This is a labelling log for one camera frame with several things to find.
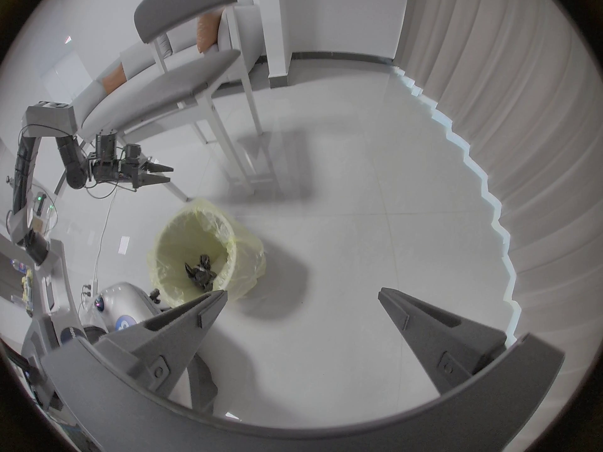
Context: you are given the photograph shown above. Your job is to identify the grey cushion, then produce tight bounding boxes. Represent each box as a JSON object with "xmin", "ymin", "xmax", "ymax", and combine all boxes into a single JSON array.
[
  {"xmin": 158, "ymin": 17, "xmax": 198, "ymax": 60},
  {"xmin": 120, "ymin": 40, "xmax": 161, "ymax": 81}
]

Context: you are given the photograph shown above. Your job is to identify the light grey sofa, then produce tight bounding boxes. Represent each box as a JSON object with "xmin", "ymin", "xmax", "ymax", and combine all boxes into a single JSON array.
[{"xmin": 71, "ymin": 0, "xmax": 264, "ymax": 126}]

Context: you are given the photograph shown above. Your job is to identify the pale grey curtain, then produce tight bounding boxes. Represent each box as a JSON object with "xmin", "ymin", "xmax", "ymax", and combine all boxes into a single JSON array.
[{"xmin": 396, "ymin": 0, "xmax": 603, "ymax": 347}]

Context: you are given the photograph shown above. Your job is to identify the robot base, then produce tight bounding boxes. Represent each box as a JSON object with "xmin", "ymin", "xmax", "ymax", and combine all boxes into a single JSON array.
[{"xmin": 0, "ymin": 189, "xmax": 217, "ymax": 422}]

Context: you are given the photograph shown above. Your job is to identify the white trash bin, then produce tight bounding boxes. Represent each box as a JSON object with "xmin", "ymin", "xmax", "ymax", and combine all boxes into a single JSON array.
[{"xmin": 153, "ymin": 203, "xmax": 257, "ymax": 306}]

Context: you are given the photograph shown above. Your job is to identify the black plastic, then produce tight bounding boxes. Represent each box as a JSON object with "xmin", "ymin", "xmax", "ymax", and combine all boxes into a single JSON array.
[{"xmin": 184, "ymin": 253, "xmax": 218, "ymax": 293}]

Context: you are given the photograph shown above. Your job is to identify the orange cushion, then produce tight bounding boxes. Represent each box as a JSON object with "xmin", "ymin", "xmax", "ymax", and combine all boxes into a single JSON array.
[
  {"xmin": 195, "ymin": 13, "xmax": 223, "ymax": 56},
  {"xmin": 100, "ymin": 61, "xmax": 129, "ymax": 96}
]

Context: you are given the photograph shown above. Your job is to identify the grey padded white chair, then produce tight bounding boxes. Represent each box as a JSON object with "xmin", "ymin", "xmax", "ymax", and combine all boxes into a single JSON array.
[{"xmin": 56, "ymin": 0, "xmax": 282, "ymax": 202}]

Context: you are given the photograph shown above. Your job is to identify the yellow plastic bag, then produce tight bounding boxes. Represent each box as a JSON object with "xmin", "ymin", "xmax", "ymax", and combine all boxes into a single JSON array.
[{"xmin": 147, "ymin": 198, "xmax": 267, "ymax": 307}]

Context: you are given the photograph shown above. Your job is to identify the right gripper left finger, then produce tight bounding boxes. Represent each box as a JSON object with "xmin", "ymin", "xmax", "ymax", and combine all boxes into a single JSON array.
[{"xmin": 95, "ymin": 289, "xmax": 230, "ymax": 394}]

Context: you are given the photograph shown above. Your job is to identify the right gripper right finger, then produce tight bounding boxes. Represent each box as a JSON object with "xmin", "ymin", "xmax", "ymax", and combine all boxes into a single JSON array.
[{"xmin": 377, "ymin": 287, "xmax": 510, "ymax": 395}]

